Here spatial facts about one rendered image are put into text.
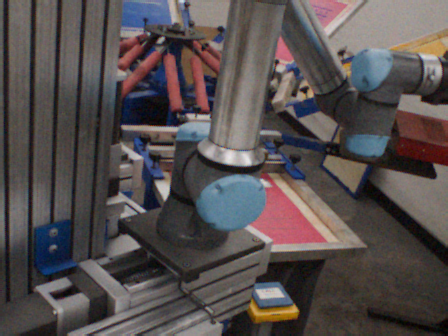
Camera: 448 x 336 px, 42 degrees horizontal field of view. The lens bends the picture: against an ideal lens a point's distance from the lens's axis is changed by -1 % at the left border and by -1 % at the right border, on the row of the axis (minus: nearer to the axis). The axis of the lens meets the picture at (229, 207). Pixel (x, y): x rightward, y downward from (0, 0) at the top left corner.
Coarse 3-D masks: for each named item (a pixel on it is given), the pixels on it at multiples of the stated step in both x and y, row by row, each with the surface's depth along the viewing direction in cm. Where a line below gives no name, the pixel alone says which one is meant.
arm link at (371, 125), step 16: (352, 96) 110; (336, 112) 112; (352, 112) 107; (368, 112) 103; (384, 112) 103; (352, 128) 107; (368, 128) 104; (384, 128) 104; (352, 144) 107; (368, 144) 105; (384, 144) 106
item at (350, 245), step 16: (288, 176) 228; (160, 192) 196; (304, 192) 216; (320, 208) 206; (336, 224) 197; (352, 240) 188; (272, 256) 175; (288, 256) 177; (304, 256) 179; (320, 256) 181; (336, 256) 183; (352, 256) 186
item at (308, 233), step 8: (264, 176) 231; (272, 184) 226; (272, 192) 219; (280, 192) 220; (280, 200) 214; (288, 200) 215; (288, 208) 209; (296, 208) 210; (296, 216) 205; (304, 216) 206; (304, 224) 200; (312, 224) 201; (264, 232) 191; (272, 232) 192; (280, 232) 192; (288, 232) 193; (296, 232) 194; (304, 232) 195; (312, 232) 196; (280, 240) 188; (288, 240) 189; (296, 240) 189; (304, 240) 190; (312, 240) 191; (320, 240) 192
